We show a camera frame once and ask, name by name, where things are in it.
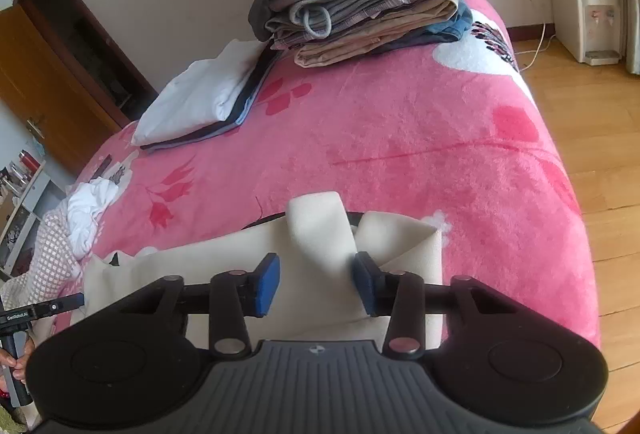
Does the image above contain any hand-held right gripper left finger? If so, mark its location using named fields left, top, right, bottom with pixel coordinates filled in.
left=121, top=253, right=281, bottom=360

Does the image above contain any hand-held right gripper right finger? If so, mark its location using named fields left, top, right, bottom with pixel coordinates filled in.
left=351, top=251, right=537, bottom=358

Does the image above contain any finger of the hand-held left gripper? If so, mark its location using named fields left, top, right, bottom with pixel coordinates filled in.
left=31, top=292, right=86, bottom=318

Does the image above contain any beige zip jacket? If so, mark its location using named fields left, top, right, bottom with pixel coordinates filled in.
left=70, top=190, right=444, bottom=351

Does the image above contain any person's left hand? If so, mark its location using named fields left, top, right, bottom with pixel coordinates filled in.
left=0, top=336, right=36, bottom=385

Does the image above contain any pink checked knit garment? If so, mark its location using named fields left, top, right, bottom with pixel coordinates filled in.
left=0, top=209, right=84, bottom=301

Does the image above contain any white shelf unit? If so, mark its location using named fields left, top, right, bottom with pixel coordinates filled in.
left=0, top=149, right=69, bottom=281

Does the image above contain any white crumpled shirt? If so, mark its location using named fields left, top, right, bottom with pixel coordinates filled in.
left=66, top=177, right=122, bottom=261

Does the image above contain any pink floral blanket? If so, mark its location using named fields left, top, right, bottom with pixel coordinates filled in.
left=65, top=0, right=602, bottom=356

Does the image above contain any white folded shirt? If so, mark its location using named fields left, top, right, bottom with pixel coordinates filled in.
left=131, top=39, right=273, bottom=146

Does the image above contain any wooden door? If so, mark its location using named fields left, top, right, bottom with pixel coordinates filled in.
left=12, top=0, right=159, bottom=126
left=0, top=4, right=122, bottom=176

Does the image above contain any white water dispenser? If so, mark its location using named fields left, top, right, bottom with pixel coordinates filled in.
left=546, top=0, right=624, bottom=67

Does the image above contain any white power cable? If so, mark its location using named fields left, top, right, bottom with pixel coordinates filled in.
left=516, top=0, right=557, bottom=73

